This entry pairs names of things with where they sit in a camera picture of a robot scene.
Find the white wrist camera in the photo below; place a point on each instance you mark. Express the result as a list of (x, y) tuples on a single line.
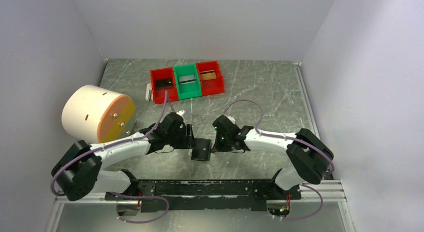
[(232, 119), (181, 113)]

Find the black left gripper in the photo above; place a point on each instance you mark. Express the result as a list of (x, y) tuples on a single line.
[(188, 141)]

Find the white orange cylinder drum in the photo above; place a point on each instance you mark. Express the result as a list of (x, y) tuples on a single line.
[(98, 115)]

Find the red plastic bin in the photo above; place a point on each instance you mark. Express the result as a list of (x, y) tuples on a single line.
[(211, 87), (159, 95)]

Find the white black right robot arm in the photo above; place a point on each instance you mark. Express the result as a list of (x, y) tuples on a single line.
[(309, 158)]

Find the silver card in bin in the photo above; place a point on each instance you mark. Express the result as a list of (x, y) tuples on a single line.
[(186, 79)]

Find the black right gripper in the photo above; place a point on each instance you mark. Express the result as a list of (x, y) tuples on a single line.
[(218, 147)]

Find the small white clip block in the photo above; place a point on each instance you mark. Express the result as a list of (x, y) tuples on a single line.
[(149, 92)]

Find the black card in bin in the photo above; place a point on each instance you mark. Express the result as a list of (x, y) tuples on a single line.
[(166, 83)]

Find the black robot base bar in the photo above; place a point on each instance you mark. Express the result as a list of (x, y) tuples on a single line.
[(250, 194)]

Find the green plastic bin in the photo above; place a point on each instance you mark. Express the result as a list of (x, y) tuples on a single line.
[(191, 90)]

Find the black leather card holder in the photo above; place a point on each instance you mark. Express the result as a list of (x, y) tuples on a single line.
[(202, 150)]

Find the aluminium frame rail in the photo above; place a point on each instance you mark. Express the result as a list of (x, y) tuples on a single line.
[(264, 94)]

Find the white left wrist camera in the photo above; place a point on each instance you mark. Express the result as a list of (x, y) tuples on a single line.
[(181, 113)]

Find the gold card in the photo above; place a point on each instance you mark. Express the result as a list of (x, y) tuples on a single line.
[(208, 75)]

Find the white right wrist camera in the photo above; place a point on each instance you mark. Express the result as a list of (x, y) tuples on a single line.
[(232, 119)]

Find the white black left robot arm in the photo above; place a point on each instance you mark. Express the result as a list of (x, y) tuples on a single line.
[(82, 169)]

